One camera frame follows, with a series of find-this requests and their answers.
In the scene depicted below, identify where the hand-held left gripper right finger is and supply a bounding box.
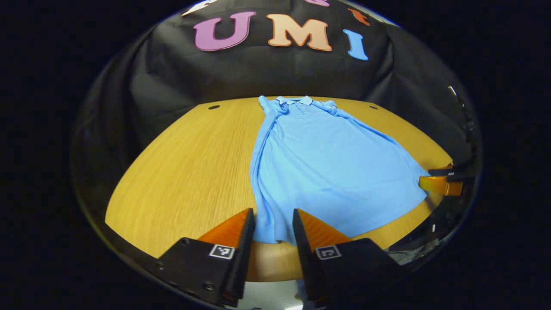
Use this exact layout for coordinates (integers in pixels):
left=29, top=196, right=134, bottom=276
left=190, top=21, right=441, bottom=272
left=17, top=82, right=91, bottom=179
left=292, top=208, right=406, bottom=309

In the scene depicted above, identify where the light blue polo T-shirt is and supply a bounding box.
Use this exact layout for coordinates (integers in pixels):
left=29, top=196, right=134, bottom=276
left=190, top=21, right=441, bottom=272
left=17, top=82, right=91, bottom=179
left=250, top=96, right=429, bottom=245

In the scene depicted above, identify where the black backdrop cloth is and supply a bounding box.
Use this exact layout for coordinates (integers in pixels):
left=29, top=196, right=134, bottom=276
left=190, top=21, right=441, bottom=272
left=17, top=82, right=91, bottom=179
left=71, top=0, right=482, bottom=224

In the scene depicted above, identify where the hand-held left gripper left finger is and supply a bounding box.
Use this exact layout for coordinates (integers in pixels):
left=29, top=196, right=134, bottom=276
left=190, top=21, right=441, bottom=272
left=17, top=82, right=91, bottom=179
left=156, top=208, right=256, bottom=308

